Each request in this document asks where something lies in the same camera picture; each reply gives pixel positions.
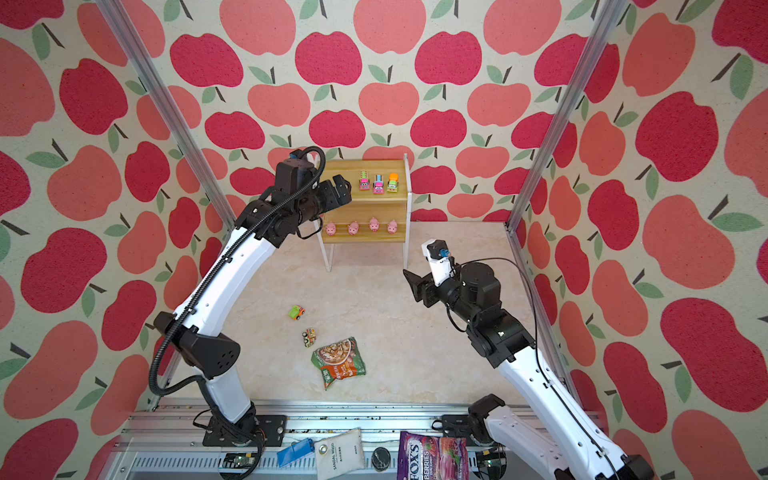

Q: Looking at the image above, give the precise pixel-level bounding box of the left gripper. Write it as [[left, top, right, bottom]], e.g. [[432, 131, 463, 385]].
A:
[[297, 175, 354, 227]]

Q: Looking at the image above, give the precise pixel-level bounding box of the wooden two-tier shelf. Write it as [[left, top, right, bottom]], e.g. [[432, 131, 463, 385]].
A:
[[318, 154, 413, 271]]

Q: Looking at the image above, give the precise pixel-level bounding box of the green orange mixer truck toy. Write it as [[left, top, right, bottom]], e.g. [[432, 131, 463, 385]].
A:
[[387, 173, 399, 193]]

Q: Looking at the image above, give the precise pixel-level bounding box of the green orange dump truck toy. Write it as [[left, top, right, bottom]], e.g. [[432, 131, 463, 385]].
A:
[[289, 305, 305, 320]]

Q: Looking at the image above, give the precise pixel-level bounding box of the pink green truck toy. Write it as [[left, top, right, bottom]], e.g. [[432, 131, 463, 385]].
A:
[[359, 170, 371, 191]]

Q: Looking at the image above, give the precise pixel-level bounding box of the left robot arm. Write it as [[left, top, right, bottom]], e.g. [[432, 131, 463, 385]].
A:
[[148, 146, 351, 448]]

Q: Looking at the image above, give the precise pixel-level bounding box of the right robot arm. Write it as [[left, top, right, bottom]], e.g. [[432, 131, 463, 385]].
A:
[[403, 257, 655, 479]]

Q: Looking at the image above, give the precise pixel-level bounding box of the green snack bag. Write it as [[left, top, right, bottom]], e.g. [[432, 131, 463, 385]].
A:
[[311, 337, 367, 390]]

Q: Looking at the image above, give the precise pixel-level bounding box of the purple Fox's candy bag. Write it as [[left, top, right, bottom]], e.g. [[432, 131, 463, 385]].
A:
[[397, 431, 471, 480]]

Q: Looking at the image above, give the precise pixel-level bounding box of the round metal can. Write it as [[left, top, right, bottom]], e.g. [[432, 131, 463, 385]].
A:
[[370, 447, 392, 472]]

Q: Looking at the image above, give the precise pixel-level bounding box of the white paper packet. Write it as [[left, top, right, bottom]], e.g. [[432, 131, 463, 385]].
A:
[[314, 428, 366, 480]]

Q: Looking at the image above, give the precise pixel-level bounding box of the blue card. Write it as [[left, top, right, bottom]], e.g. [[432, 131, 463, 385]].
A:
[[277, 438, 314, 468]]

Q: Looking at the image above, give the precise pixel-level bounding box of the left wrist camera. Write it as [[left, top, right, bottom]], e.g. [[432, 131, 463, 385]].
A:
[[289, 149, 316, 165]]

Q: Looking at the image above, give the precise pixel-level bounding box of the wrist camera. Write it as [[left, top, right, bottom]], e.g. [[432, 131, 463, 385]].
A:
[[421, 239, 454, 287], [289, 149, 316, 165]]

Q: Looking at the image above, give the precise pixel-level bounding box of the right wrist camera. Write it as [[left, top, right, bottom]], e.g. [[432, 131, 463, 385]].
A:
[[421, 239, 454, 287]]

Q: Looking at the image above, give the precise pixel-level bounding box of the left aluminium frame post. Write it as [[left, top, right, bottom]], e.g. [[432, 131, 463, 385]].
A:
[[96, 0, 235, 231]]

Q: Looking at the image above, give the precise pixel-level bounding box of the aluminium frame post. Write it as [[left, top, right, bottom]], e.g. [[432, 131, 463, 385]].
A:
[[505, 1, 630, 239], [96, 0, 235, 231]]

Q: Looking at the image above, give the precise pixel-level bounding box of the front aluminium rail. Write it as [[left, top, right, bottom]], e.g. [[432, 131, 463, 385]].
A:
[[92, 399, 544, 479]]

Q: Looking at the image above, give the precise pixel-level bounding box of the right aluminium frame post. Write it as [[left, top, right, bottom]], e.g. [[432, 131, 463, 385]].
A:
[[505, 1, 630, 239]]

